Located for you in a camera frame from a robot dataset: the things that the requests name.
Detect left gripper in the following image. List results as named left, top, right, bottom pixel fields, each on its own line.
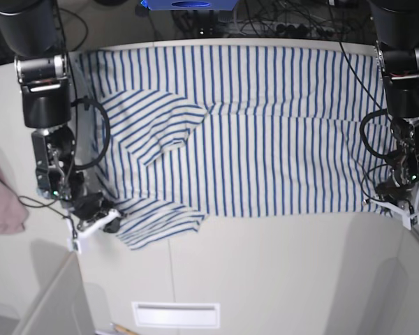
left=375, top=179, right=414, bottom=209

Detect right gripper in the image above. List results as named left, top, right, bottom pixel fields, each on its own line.
left=69, top=192, right=123, bottom=233

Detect blue white striped T-shirt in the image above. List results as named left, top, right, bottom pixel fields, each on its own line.
left=77, top=45, right=394, bottom=250

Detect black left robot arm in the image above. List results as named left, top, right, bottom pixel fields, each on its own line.
left=369, top=1, right=419, bottom=205

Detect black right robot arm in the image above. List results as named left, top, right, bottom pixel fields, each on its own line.
left=0, top=1, right=124, bottom=238

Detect right grey partition panel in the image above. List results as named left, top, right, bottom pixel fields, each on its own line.
left=324, top=214, right=419, bottom=334

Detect grey partition panel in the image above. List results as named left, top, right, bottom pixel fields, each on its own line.
left=324, top=214, right=419, bottom=334
left=0, top=239, right=96, bottom=334

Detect left grey partition panel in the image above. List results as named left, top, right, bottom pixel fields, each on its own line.
left=0, top=239, right=96, bottom=334

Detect wooden stick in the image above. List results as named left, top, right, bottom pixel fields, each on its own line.
left=112, top=323, right=139, bottom=335

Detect black power strip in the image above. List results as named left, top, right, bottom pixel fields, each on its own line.
left=265, top=22, right=335, bottom=40

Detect blue box device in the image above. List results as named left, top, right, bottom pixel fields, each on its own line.
left=140, top=0, right=238, bottom=10

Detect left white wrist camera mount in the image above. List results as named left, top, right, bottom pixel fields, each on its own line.
left=360, top=179, right=419, bottom=230

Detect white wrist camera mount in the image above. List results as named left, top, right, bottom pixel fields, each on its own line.
left=64, top=209, right=124, bottom=253
left=360, top=179, right=419, bottom=230

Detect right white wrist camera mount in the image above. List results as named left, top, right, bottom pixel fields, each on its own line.
left=64, top=209, right=124, bottom=253

